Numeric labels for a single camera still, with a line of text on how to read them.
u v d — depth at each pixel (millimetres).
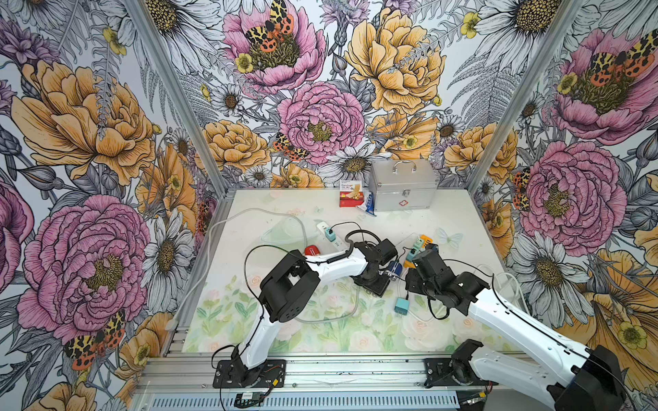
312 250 969
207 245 994
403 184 1114
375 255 687
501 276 945
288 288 531
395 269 935
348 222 999
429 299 688
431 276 607
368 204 1118
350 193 1161
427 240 1011
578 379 395
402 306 849
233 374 716
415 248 926
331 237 994
